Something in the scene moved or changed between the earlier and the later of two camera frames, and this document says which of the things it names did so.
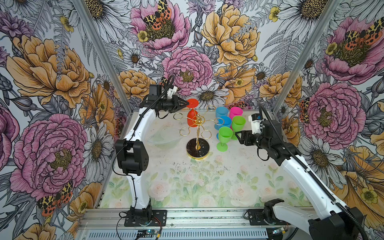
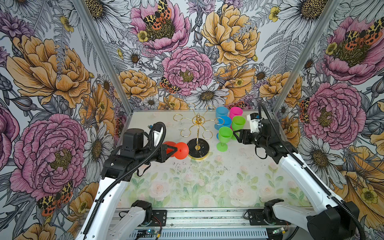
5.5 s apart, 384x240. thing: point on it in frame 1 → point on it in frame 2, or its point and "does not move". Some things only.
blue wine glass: x=223 y=121 does not move
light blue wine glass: x=222 y=111 does not move
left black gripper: x=177 y=103 → x=163 y=156
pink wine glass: x=235 y=111 does not move
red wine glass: x=192 y=113 → x=183 y=149
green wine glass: x=225 y=134 does not move
